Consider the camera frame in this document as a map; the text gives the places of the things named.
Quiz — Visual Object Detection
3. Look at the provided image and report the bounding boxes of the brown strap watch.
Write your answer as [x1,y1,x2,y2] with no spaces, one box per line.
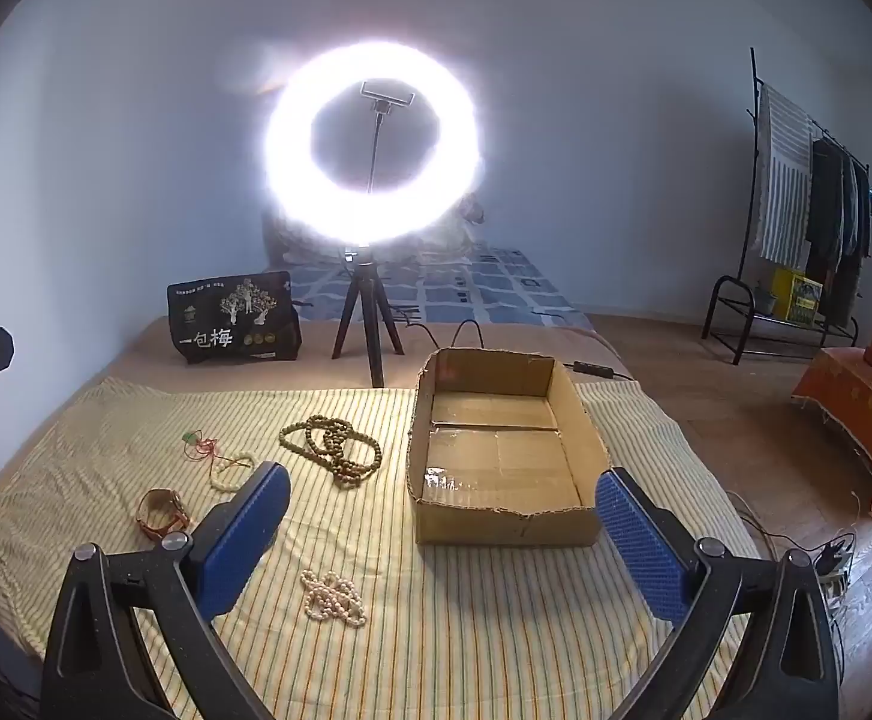
[134,488,193,541]

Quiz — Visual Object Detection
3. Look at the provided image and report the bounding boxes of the black phone holder pole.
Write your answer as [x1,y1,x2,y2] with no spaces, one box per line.
[359,80,416,196]

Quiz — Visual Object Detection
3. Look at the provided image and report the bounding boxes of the blue patterned bed sheet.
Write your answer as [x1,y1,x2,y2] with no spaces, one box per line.
[286,241,594,331]

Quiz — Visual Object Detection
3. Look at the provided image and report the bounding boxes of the striped hanging towel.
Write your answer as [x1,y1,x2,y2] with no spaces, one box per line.
[752,82,814,271]

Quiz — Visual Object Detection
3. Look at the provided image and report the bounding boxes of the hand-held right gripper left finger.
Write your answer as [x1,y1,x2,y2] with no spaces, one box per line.
[40,461,292,720]

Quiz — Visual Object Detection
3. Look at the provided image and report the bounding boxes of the power strip with plugs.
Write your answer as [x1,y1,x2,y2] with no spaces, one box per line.
[818,536,857,593]

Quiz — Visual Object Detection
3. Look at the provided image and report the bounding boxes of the cardboard box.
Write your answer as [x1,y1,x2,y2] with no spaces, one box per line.
[406,347,611,547]

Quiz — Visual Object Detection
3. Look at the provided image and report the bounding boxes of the dark hanging clothes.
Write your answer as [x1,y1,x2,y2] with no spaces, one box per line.
[805,136,872,327]

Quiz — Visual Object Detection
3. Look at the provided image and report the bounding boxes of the black tripod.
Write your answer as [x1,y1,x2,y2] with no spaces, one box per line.
[331,244,407,389]

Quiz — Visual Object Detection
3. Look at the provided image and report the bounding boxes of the black printed bag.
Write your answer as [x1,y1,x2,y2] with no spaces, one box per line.
[167,271,302,365]

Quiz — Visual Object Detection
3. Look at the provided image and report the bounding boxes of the white pearl necklace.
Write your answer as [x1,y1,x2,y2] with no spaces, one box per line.
[300,570,368,627]

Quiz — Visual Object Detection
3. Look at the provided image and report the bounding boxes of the black power cable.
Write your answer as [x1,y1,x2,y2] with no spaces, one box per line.
[398,319,579,368]

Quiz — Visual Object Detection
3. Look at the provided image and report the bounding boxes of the black clothes rack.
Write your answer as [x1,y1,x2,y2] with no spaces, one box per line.
[702,47,872,365]

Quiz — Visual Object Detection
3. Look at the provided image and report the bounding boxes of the stack of boxes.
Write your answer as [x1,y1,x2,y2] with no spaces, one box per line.
[792,345,872,518]

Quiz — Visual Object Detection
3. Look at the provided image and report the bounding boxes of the brown bead necklace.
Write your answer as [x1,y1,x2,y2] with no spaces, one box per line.
[278,412,383,491]

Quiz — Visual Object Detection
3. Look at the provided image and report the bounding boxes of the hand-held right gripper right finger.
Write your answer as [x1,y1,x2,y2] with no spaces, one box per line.
[596,467,842,720]

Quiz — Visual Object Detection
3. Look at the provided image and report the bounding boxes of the yellow striped cloth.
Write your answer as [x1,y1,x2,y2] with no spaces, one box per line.
[0,377,763,720]

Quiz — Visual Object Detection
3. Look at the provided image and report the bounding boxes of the white bead bracelet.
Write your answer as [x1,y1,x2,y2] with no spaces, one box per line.
[209,450,257,494]

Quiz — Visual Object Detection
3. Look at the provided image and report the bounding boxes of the yellow box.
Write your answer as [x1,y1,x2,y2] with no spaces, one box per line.
[772,268,825,325]

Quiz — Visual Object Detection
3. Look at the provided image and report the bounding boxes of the white ring light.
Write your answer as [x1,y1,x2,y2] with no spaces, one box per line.
[266,41,482,247]

